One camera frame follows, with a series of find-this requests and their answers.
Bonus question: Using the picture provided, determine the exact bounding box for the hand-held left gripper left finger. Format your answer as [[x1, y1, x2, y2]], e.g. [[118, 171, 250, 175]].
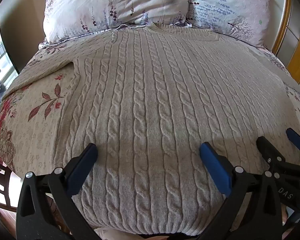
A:
[[16, 143, 98, 240]]

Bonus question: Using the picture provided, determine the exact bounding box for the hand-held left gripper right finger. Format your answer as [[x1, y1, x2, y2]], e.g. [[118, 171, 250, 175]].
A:
[[197, 142, 284, 240]]

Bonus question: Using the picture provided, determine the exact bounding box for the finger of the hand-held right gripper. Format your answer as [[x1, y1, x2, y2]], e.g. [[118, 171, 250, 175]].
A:
[[286, 128, 300, 155], [256, 136, 300, 176]]

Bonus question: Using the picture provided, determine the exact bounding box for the cream cable-knit sweater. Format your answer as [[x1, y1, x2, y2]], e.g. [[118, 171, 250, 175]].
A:
[[5, 22, 300, 233]]

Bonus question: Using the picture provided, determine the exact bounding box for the floral bedspread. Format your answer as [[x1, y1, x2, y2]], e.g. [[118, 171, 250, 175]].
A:
[[0, 39, 300, 239]]

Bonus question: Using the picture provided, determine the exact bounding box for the wooden chair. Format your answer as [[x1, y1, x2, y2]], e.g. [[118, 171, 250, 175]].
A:
[[0, 155, 18, 212]]

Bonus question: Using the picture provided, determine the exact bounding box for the yellow wooden wardrobe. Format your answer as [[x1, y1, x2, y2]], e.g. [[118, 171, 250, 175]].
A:
[[272, 0, 300, 84]]

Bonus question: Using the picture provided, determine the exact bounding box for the tree-print pillow with green clover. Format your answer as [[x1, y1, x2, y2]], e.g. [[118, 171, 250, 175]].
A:
[[186, 0, 278, 53]]

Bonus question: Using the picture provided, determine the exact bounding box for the pink lavender-print pillow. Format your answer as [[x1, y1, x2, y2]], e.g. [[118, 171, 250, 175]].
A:
[[41, 0, 194, 47]]

